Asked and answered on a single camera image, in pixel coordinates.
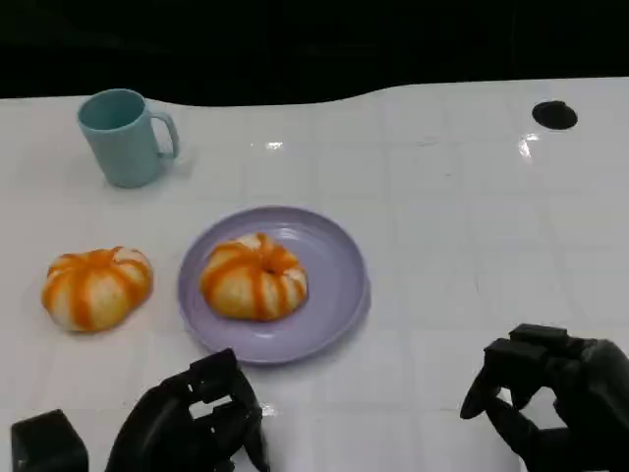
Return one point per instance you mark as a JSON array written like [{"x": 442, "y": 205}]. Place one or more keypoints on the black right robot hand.
[{"x": 589, "y": 403}]

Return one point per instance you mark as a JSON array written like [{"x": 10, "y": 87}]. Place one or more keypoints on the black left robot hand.
[{"x": 172, "y": 428}]

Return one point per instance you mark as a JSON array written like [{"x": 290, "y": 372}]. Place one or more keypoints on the orange white toy bread roll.
[
  {"x": 96, "y": 290},
  {"x": 253, "y": 280}
]

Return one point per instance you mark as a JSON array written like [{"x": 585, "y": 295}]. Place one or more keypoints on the lilac plate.
[{"x": 334, "y": 275}]

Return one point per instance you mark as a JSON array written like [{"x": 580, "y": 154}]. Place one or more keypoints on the pale green mug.
[{"x": 125, "y": 145}]

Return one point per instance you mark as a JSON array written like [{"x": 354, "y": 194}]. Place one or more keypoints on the black round table grommet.
[{"x": 554, "y": 114}]

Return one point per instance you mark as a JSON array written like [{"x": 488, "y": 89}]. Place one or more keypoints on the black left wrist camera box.
[{"x": 49, "y": 442}]

